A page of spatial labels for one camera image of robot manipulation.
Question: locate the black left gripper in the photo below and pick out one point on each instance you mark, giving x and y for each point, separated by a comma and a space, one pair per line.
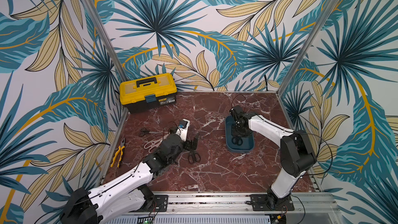
189, 143

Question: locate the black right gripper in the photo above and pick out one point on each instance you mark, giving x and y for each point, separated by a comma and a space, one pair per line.
237, 129

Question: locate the large black handled scissors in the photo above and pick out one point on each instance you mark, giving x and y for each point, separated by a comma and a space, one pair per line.
194, 157

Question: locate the medium black handled scissors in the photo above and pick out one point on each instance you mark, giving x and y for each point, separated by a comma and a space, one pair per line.
237, 140

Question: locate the teal plastic storage box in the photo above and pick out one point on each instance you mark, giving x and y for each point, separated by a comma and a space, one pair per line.
248, 144

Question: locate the pink handled kitchen scissors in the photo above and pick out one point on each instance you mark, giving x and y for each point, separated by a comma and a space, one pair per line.
151, 146

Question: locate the thin black scissors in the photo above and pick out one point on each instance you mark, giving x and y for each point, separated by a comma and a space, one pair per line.
145, 131

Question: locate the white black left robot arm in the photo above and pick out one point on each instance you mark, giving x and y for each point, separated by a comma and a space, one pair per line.
128, 192

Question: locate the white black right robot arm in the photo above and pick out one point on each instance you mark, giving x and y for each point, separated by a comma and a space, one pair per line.
296, 152

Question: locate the yellow black toolbox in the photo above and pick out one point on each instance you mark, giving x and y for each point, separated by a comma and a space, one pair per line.
147, 93

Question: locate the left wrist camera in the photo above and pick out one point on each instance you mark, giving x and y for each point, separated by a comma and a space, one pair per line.
182, 129

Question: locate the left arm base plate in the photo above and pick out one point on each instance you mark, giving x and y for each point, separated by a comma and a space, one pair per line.
157, 203

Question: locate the yellow handled pliers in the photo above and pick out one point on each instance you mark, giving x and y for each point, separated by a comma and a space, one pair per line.
117, 158

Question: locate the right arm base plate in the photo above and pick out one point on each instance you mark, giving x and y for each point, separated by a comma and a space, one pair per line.
270, 202

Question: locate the left aluminium frame post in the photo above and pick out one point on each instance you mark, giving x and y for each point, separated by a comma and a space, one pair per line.
93, 14

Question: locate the aluminium frame post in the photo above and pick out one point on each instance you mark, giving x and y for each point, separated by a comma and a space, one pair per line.
93, 14
324, 14

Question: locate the aluminium front rail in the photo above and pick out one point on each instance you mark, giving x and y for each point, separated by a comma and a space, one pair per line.
230, 207

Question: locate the right aluminium frame post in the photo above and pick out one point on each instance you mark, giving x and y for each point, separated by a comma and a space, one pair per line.
324, 14

